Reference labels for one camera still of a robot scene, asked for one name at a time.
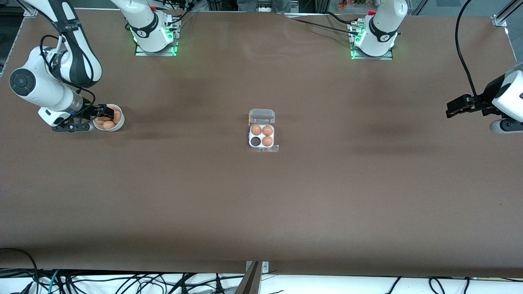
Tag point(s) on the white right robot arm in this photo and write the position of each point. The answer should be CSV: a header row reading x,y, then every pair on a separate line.
x,y
36,85

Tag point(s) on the dark metal bar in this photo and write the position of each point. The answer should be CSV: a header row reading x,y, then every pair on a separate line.
x,y
249,283

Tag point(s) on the small white bowl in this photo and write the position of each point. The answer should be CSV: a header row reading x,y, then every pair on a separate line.
x,y
119,126

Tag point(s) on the aluminium frame profile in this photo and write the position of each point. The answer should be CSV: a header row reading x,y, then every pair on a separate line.
x,y
30,11
500,19

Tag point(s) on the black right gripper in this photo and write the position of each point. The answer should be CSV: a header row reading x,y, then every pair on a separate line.
x,y
92,111

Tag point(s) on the small metal bracket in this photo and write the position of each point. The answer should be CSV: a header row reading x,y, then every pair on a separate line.
x,y
265,267

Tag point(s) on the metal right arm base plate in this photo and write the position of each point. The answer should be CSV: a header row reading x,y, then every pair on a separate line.
x,y
143,52

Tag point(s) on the clear tape strip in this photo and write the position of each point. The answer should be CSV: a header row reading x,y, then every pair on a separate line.
x,y
274,150

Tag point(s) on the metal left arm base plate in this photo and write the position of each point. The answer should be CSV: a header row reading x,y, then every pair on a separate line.
x,y
384,58

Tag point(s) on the orange object pile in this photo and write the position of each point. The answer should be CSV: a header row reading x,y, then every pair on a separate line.
x,y
344,5

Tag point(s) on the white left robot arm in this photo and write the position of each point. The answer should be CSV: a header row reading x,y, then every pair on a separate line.
x,y
382,28

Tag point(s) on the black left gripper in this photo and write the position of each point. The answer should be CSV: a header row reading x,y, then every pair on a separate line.
x,y
484,98

